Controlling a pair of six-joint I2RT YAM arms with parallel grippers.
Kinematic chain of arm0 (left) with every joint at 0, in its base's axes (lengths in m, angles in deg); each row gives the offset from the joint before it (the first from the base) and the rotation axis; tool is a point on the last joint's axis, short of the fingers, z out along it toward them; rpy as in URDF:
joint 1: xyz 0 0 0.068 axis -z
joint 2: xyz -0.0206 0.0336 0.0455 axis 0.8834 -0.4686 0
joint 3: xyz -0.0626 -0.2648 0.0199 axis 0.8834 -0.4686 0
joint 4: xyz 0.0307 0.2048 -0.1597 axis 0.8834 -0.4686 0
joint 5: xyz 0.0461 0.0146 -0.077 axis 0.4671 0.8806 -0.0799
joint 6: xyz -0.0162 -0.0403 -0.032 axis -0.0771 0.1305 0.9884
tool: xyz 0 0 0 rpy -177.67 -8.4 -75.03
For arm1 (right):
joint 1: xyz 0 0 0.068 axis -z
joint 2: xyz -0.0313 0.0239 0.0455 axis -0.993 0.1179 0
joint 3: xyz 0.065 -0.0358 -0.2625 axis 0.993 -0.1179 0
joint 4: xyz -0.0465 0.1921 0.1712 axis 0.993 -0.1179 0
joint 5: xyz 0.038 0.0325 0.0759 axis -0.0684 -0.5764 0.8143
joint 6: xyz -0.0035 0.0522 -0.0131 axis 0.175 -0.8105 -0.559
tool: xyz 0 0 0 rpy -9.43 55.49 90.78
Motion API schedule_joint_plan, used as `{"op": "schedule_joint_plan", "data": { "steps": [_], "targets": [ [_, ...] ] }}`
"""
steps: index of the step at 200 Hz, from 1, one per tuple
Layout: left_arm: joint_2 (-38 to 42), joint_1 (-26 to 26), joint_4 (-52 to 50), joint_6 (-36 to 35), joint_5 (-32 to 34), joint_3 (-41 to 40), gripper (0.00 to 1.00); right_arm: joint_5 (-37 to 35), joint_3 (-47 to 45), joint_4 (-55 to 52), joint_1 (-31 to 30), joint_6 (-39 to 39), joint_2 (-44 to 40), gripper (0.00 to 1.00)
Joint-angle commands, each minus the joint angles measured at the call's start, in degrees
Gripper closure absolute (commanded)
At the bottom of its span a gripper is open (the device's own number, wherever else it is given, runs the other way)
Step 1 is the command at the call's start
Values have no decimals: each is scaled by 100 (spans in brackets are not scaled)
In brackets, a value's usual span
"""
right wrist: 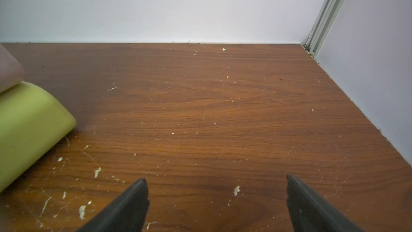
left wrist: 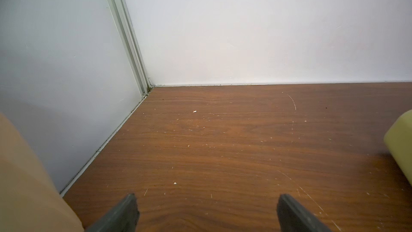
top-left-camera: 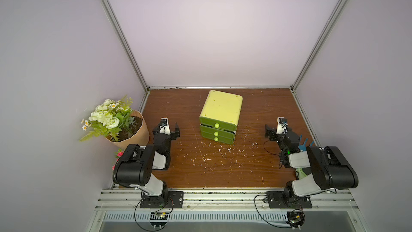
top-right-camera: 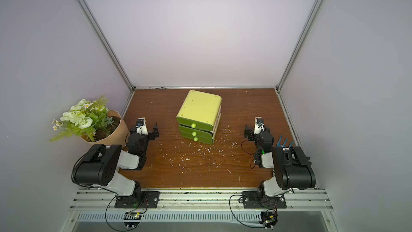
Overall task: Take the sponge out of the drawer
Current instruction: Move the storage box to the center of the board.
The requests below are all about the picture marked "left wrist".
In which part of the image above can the yellow-green drawer cabinet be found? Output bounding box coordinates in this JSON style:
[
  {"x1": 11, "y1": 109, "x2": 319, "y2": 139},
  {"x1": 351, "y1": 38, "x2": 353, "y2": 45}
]
[{"x1": 384, "y1": 110, "x2": 412, "y2": 184}]

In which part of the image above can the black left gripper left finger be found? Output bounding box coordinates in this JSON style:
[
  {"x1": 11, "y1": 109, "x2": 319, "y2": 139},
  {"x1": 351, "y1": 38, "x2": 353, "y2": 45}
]
[{"x1": 85, "y1": 193, "x2": 140, "y2": 232}]

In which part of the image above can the tan paper flower pot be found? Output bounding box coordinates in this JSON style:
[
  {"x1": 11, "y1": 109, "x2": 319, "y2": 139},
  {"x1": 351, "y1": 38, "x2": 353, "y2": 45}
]
[{"x1": 1, "y1": 115, "x2": 84, "y2": 232}]

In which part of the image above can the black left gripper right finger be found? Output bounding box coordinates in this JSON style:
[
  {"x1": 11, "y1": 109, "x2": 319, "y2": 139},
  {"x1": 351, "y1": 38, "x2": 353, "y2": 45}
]
[{"x1": 276, "y1": 194, "x2": 331, "y2": 232}]

